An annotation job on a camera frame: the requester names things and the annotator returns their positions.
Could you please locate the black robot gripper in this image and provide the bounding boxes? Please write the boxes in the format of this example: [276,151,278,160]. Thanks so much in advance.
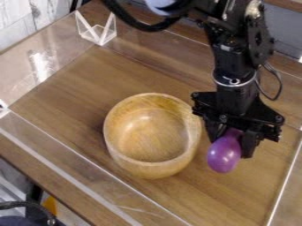
[192,80,285,158]

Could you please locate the purple toy eggplant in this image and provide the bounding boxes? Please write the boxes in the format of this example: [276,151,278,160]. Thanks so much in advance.
[206,128,242,173]

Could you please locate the brown wooden bowl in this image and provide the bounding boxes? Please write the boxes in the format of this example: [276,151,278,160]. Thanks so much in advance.
[103,93,202,179]

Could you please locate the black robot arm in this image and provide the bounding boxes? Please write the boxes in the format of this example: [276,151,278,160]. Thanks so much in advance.
[146,0,285,158]

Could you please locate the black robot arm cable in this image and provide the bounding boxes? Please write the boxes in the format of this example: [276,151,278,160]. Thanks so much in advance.
[101,0,190,33]

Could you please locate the clear acrylic corner bracket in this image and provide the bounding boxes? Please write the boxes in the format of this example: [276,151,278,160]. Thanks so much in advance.
[75,11,117,46]

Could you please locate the black cable bottom left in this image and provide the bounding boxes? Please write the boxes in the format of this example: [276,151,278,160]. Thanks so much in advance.
[0,200,59,226]

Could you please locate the clear acrylic tray wall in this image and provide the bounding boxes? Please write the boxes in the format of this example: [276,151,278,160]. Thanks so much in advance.
[0,10,302,226]

